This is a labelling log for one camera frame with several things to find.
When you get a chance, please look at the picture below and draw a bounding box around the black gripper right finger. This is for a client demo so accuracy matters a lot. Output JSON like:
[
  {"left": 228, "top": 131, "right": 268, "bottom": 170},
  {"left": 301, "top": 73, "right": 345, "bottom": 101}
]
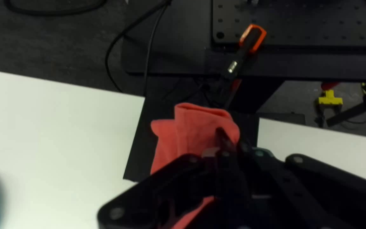
[{"left": 223, "top": 128, "right": 366, "bottom": 229}]

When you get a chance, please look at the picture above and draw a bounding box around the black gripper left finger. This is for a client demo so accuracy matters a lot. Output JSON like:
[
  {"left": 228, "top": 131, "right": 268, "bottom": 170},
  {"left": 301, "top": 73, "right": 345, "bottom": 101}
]
[{"left": 96, "top": 126, "right": 227, "bottom": 229}]

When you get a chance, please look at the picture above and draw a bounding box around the red cloth shirt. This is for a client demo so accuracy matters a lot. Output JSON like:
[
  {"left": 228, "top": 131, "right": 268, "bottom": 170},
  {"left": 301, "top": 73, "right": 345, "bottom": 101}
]
[{"left": 148, "top": 102, "right": 241, "bottom": 229}]

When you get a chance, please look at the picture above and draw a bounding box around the yellow clamp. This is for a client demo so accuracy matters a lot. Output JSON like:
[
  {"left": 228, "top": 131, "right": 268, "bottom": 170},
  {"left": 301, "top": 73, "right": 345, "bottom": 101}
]
[{"left": 316, "top": 82, "right": 345, "bottom": 112}]

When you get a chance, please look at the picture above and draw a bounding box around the thin black floor cable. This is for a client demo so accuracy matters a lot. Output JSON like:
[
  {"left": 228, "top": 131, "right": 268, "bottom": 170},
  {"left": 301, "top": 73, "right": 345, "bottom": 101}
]
[{"left": 104, "top": 0, "right": 173, "bottom": 96}]

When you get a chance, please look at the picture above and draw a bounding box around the orange handled tool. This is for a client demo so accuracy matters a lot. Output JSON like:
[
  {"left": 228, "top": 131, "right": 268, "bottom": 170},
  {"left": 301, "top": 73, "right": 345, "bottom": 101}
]
[{"left": 220, "top": 23, "right": 269, "bottom": 107}]

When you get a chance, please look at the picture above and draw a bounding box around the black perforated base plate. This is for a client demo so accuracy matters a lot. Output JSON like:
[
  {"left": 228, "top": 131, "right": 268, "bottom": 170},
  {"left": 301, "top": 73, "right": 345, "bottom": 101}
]
[{"left": 209, "top": 0, "right": 366, "bottom": 49}]

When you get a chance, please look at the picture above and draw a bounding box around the thick black floor cable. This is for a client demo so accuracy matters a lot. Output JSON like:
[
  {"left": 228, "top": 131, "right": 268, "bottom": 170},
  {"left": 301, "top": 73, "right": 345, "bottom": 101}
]
[{"left": 4, "top": 0, "right": 108, "bottom": 18}]

